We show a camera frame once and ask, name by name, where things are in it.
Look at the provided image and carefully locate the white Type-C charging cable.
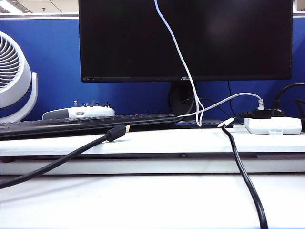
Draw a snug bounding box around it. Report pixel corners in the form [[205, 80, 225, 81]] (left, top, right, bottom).
[[153, 0, 205, 127]]

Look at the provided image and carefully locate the white desk riser shelf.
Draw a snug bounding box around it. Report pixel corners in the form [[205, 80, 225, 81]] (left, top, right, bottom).
[[0, 127, 305, 176]]

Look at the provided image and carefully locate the black monitor stand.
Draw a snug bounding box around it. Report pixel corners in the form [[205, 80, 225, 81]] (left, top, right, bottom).
[[168, 82, 198, 117]]

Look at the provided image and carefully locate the dark blue flat pad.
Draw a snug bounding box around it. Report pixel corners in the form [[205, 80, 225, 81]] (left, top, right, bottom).
[[177, 120, 235, 129]]

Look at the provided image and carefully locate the black keyboard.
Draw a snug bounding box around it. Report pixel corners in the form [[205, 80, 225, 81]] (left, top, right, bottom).
[[0, 114, 184, 141]]

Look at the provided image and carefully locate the black ASUS monitor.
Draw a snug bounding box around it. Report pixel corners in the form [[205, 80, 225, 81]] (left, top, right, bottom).
[[78, 0, 293, 83]]

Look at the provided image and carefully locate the black plug adapter block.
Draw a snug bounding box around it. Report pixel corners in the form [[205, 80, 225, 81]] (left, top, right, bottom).
[[233, 109, 272, 120]]

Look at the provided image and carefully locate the white desk fan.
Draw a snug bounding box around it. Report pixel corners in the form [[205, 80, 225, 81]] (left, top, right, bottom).
[[0, 31, 39, 124]]

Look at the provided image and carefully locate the white power strip box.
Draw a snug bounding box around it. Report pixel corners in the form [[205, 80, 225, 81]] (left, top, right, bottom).
[[243, 116, 302, 135]]

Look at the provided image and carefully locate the thin black curved cable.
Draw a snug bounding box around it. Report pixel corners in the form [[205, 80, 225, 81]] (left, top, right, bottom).
[[164, 97, 232, 117]]

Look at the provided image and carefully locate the black HDMI cable gold plug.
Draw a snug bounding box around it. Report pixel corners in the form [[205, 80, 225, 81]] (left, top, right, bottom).
[[0, 124, 131, 190]]

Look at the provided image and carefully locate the white cable connector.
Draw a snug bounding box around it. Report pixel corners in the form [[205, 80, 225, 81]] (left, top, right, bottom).
[[217, 117, 235, 127]]

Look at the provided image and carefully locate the thin black monitor cable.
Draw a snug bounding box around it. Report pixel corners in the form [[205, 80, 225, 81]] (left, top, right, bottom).
[[228, 81, 235, 117]]

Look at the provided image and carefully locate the thick black power cable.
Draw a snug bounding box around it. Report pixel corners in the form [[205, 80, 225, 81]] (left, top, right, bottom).
[[220, 123, 269, 229]]

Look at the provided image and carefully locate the white ethernet cable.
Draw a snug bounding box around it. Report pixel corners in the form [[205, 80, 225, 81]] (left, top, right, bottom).
[[177, 92, 265, 119]]

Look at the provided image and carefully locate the black looped power cable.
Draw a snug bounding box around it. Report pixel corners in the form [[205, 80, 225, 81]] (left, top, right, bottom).
[[272, 83, 305, 117]]

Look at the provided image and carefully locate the black angled cable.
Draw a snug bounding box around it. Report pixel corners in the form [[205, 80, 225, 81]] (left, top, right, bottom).
[[295, 99, 305, 113]]

